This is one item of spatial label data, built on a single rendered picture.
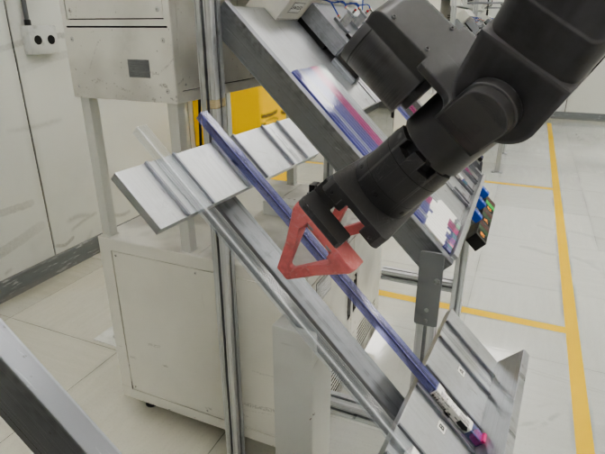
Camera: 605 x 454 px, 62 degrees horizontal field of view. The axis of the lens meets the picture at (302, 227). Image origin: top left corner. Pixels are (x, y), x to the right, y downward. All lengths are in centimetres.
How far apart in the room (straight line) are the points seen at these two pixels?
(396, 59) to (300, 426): 51
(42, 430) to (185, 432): 128
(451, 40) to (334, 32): 101
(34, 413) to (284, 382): 34
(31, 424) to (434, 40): 41
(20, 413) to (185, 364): 110
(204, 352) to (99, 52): 82
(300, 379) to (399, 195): 35
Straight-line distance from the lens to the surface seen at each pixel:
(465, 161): 38
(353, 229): 50
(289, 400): 71
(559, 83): 30
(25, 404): 46
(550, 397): 198
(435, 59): 36
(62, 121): 276
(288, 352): 66
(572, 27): 28
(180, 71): 123
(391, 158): 39
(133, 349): 165
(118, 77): 132
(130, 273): 150
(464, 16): 474
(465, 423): 65
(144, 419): 180
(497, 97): 30
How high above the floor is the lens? 117
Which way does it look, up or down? 22 degrees down
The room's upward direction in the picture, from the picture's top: straight up
